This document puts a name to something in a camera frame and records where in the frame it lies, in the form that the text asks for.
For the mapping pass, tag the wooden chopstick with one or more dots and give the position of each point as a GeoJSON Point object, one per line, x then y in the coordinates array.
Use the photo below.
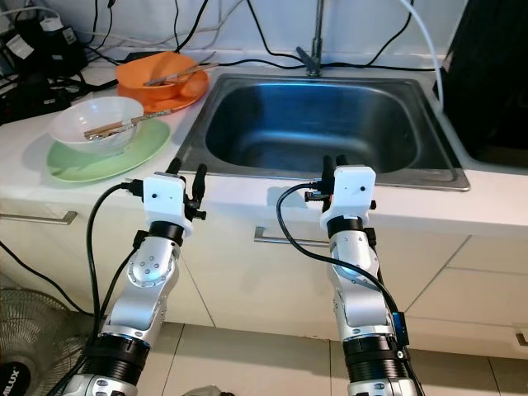
{"type": "Point", "coordinates": [101, 128]}
{"type": "Point", "coordinates": [136, 123]}
{"type": "Point", "coordinates": [206, 66]}
{"type": "Point", "coordinates": [188, 73]}

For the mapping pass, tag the white bowl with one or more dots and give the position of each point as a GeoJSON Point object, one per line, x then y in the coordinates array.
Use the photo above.
{"type": "Point", "coordinates": [74, 120]}

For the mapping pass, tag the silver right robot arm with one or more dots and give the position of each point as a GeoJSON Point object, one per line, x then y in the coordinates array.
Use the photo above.
{"type": "Point", "coordinates": [367, 305]}

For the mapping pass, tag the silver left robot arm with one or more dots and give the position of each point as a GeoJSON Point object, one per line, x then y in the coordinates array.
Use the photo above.
{"type": "Point", "coordinates": [153, 272]}

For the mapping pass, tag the white kitchen cabinet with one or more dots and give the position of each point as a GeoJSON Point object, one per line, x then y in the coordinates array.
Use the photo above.
{"type": "Point", "coordinates": [231, 280]}

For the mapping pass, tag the stainless steel sink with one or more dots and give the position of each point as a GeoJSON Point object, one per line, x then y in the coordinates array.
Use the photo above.
{"type": "Point", "coordinates": [305, 132]}

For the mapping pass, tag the light green plate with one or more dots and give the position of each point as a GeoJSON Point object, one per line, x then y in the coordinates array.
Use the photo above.
{"type": "Point", "coordinates": [107, 165]}

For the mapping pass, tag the orange plate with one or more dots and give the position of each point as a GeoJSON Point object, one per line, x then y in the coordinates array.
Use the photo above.
{"type": "Point", "coordinates": [190, 95]}

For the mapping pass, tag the orange bowl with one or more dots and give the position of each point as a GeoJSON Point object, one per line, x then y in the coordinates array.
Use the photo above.
{"type": "Point", "coordinates": [144, 66]}

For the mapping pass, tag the metal faucet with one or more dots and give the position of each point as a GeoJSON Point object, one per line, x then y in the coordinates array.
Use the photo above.
{"type": "Point", "coordinates": [317, 33]}

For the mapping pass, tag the black power strip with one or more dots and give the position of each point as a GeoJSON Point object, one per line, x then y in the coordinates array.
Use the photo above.
{"type": "Point", "coordinates": [41, 95]}

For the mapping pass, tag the black appliance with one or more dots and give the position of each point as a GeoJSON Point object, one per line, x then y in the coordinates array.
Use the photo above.
{"type": "Point", "coordinates": [487, 82]}

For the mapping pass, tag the black power adapter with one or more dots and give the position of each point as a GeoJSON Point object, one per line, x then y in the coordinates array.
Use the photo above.
{"type": "Point", "coordinates": [49, 49]}

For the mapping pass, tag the white charger plug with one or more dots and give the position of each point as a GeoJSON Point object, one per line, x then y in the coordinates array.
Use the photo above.
{"type": "Point", "coordinates": [47, 22]}

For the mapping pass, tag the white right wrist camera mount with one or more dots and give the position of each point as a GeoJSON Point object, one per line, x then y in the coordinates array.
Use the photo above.
{"type": "Point", "coordinates": [353, 190]}

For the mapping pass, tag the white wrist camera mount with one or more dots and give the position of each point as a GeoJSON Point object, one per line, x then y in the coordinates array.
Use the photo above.
{"type": "Point", "coordinates": [163, 198]}
{"type": "Point", "coordinates": [353, 190]}

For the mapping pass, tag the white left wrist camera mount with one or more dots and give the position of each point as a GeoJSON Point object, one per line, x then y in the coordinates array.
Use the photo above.
{"type": "Point", "coordinates": [163, 198]}

